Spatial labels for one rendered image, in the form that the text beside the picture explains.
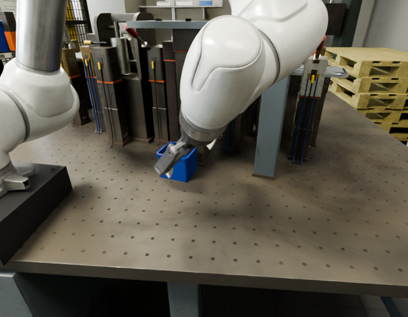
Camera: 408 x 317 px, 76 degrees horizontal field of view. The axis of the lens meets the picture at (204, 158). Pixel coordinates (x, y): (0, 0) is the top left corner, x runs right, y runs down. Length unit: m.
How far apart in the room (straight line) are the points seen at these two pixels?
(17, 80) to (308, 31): 0.67
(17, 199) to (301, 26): 0.70
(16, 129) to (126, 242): 0.39
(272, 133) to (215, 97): 0.51
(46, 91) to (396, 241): 0.95
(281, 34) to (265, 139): 0.47
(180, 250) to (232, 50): 0.47
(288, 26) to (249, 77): 0.13
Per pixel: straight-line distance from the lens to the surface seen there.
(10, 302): 0.87
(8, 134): 0.79
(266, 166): 0.89
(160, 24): 0.84
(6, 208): 0.75
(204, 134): 0.45
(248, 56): 0.32
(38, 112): 0.83
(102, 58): 1.07
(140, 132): 1.16
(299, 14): 0.46
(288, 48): 0.43
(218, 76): 0.32
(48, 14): 0.77
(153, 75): 1.06
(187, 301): 0.77
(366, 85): 2.88
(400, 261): 0.76
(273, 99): 0.80
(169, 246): 0.66
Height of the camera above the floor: 1.18
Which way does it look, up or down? 28 degrees down
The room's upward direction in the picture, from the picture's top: straight up
